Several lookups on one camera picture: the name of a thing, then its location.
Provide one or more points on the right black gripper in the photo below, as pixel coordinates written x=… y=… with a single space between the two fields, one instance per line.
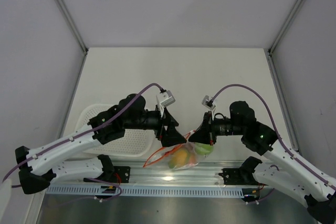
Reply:
x=206 y=134

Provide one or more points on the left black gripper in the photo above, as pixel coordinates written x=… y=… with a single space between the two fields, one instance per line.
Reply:
x=171 y=136

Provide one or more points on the green apple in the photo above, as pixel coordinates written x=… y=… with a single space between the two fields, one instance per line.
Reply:
x=203 y=149

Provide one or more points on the clear zip top bag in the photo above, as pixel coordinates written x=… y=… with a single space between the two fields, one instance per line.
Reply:
x=162 y=156

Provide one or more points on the yellow fruit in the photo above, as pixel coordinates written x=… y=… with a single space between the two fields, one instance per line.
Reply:
x=179 y=159

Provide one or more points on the orange peach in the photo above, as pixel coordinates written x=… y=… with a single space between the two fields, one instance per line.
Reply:
x=193 y=159

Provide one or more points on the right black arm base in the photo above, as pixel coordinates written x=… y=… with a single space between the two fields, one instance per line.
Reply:
x=237 y=176

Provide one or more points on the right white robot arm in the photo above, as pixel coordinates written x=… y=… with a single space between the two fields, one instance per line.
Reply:
x=290 y=173

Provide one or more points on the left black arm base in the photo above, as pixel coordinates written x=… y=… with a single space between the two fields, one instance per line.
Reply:
x=119 y=175

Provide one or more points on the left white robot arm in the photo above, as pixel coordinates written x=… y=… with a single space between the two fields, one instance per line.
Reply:
x=43 y=166

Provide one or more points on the white perforated plastic basket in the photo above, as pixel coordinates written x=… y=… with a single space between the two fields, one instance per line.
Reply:
x=135 y=143

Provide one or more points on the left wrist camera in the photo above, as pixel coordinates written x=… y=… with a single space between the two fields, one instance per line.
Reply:
x=163 y=100

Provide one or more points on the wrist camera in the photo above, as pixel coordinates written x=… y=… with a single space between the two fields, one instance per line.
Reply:
x=208 y=102
x=163 y=100

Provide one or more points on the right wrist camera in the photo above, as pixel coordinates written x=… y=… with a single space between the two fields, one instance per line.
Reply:
x=208 y=102

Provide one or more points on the aluminium mounting rail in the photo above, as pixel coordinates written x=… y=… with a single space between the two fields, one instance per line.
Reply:
x=170 y=171

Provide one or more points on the white slotted cable duct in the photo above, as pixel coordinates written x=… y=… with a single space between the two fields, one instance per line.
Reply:
x=150 y=191

